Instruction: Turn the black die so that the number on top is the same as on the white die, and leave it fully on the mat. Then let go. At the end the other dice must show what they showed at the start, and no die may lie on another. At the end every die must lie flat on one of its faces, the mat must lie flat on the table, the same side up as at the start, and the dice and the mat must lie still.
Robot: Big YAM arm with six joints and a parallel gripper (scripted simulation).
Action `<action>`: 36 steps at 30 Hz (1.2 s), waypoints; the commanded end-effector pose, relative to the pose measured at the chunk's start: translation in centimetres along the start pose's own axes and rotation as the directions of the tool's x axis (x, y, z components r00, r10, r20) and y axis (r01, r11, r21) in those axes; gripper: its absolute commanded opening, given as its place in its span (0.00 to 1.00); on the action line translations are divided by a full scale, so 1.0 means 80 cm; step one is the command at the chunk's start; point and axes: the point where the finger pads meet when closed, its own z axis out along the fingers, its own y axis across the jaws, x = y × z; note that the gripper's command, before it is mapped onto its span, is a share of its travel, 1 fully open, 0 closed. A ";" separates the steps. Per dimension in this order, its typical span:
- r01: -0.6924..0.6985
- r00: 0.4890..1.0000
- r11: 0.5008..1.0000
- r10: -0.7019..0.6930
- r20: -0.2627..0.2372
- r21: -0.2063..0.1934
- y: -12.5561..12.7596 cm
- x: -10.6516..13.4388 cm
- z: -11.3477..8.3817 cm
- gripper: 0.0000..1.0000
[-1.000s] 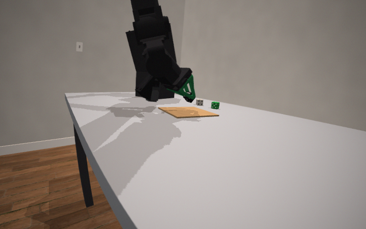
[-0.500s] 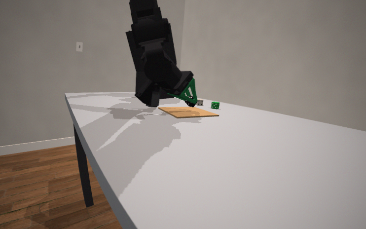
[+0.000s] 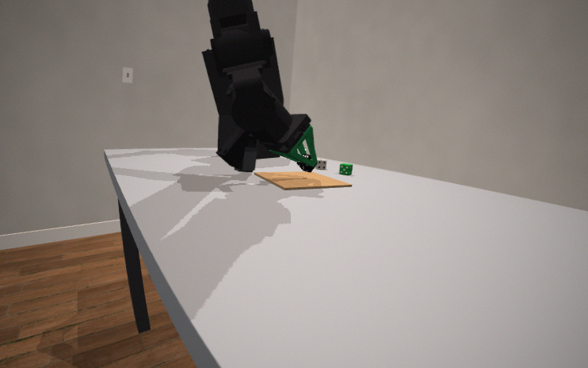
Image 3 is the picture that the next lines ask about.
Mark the white die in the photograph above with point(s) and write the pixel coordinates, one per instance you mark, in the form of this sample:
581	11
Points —
321	164

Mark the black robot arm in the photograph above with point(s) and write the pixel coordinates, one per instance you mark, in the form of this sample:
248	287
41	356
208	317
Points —
252	105

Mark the black die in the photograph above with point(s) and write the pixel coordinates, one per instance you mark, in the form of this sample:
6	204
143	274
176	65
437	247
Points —
305	167

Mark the green die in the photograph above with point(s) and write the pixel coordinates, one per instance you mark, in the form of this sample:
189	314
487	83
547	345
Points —
346	169

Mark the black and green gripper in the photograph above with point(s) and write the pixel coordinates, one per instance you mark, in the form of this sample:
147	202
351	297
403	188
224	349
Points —
300	128

